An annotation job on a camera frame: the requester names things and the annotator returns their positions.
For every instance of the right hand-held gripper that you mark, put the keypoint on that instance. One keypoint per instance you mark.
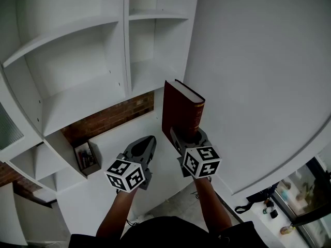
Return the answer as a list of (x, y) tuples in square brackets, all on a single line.
[(201, 161)]

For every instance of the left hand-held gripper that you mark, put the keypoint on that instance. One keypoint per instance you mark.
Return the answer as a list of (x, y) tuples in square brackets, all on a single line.
[(124, 174)]

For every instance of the dark red hardcover book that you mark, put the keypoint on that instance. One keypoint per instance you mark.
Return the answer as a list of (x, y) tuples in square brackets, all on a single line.
[(178, 110)]

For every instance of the person's right forearm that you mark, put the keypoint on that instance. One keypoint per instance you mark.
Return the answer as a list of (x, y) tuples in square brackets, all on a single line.
[(212, 203)]

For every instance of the person's left forearm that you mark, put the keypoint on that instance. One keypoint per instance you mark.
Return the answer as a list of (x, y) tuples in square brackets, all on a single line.
[(116, 210)]

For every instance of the open pen box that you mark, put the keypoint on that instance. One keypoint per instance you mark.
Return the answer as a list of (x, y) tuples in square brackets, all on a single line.
[(93, 165)]

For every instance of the blue marker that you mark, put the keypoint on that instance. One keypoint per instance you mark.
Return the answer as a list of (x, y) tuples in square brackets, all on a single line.
[(84, 161)]

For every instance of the red marker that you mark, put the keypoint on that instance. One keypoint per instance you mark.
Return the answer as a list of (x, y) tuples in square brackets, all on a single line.
[(80, 154)]

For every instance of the white shelf unit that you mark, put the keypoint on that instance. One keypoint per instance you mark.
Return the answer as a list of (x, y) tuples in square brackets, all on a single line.
[(90, 203)]

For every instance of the person's short-sleeved shirt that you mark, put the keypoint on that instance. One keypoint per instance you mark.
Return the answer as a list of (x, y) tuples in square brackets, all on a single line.
[(168, 234)]

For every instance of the light blue bottle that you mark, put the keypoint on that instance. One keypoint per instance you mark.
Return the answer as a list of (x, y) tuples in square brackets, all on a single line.
[(286, 194)]

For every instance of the small black device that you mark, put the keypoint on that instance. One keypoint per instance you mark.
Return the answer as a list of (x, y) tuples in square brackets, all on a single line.
[(274, 214)]

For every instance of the dark framed window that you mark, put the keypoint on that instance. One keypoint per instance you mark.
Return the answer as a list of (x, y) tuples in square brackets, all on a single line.
[(305, 190)]

